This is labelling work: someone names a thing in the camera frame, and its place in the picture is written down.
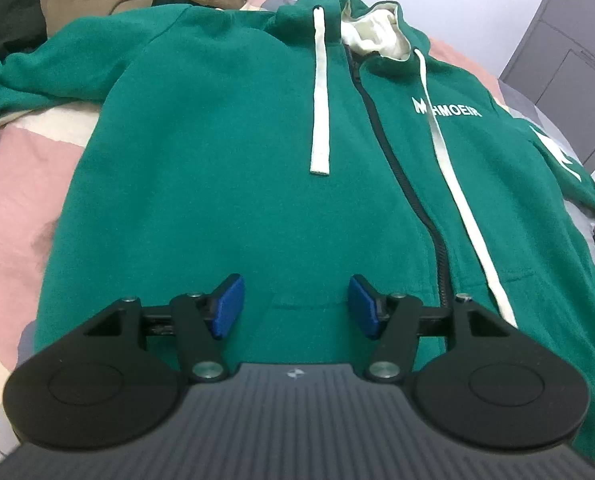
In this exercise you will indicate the patchwork quilt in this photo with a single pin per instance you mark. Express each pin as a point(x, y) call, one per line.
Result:
point(17, 185)

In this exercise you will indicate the grey door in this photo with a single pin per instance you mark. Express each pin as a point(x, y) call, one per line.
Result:
point(567, 35)

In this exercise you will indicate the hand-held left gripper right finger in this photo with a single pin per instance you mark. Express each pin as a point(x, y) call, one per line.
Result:
point(362, 305)

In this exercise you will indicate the green hoodie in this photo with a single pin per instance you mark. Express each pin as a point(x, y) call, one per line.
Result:
point(227, 135)

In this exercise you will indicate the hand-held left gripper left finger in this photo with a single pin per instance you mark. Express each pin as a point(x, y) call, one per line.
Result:
point(227, 305)

